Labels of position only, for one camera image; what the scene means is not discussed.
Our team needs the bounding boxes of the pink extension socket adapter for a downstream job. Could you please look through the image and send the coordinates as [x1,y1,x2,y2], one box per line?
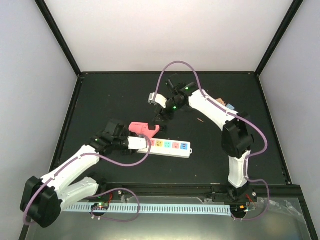
[128,122,160,139]

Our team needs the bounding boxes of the light blue slotted cable duct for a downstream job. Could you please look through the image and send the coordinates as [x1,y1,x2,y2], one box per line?
[64,202,231,217]

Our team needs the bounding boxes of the black aluminium frame rail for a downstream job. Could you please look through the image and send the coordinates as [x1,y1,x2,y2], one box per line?
[99,181,303,201]

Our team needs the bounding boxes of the orange cube plug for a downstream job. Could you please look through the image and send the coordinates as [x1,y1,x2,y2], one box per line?
[216,98,226,106]

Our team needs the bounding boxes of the right circuit board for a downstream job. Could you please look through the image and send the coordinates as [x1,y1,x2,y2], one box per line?
[230,205,251,214]

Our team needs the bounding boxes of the circuit board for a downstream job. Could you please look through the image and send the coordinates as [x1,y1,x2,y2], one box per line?
[230,205,251,214]
[91,202,110,211]

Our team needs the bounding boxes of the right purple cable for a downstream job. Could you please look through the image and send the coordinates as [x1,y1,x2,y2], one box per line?
[154,60,271,222]

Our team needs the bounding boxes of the left circuit board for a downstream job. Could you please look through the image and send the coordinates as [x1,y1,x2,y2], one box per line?
[91,202,110,211]

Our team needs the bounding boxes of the white power strip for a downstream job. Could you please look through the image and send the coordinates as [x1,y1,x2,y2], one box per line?
[149,138,193,159]

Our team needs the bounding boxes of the blue cube plug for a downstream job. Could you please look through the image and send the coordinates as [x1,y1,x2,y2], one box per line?
[226,104,235,111]

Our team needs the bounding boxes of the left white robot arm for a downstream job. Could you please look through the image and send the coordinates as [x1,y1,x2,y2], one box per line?
[20,120,151,228]

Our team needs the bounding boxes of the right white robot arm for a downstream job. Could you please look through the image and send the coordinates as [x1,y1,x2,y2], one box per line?
[148,80,254,202]

